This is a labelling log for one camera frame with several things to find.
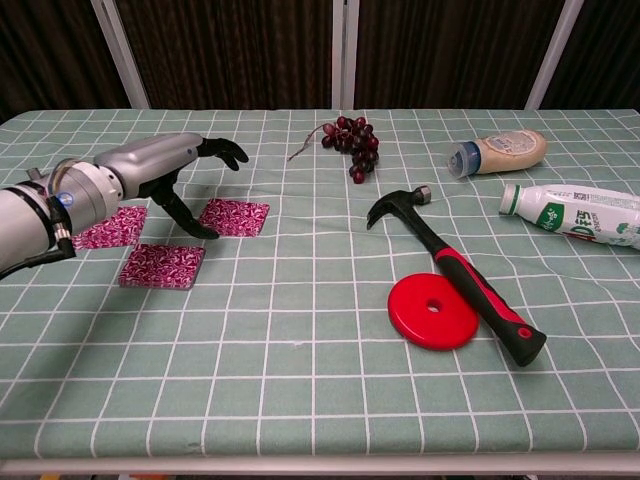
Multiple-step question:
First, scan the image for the green checked tablecloth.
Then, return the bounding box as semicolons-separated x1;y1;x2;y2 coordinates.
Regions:
0;107;640;460

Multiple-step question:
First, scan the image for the black red claw hammer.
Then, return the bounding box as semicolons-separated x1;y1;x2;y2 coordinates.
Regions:
366;184;548;368

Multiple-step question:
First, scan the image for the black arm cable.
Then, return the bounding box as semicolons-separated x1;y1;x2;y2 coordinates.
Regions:
0;197;76;281

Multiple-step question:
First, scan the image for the white partition frame post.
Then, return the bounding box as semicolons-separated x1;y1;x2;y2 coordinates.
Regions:
523;0;585;110
331;0;357;110
89;0;152;110

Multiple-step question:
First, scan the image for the beige sauce squeeze bottle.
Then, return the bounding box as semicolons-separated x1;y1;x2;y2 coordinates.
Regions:
446;128;549;179

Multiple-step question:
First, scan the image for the dark corrugated partition panel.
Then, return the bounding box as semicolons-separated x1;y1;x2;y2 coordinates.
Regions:
0;0;132;124
542;0;640;111
115;0;335;110
353;0;567;110

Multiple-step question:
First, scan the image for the white green milk bottle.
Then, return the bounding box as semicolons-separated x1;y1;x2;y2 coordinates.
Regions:
498;182;640;252

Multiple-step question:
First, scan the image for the dark red grape bunch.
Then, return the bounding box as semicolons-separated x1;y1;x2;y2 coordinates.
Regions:
286;115;381;185

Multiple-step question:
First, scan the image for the white table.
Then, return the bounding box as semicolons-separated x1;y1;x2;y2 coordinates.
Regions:
0;455;640;476

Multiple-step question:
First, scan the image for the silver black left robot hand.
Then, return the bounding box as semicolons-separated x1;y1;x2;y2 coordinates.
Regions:
92;132;250;240

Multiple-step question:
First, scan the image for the red plastic disc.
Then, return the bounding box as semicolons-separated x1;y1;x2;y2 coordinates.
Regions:
387;272;481;352

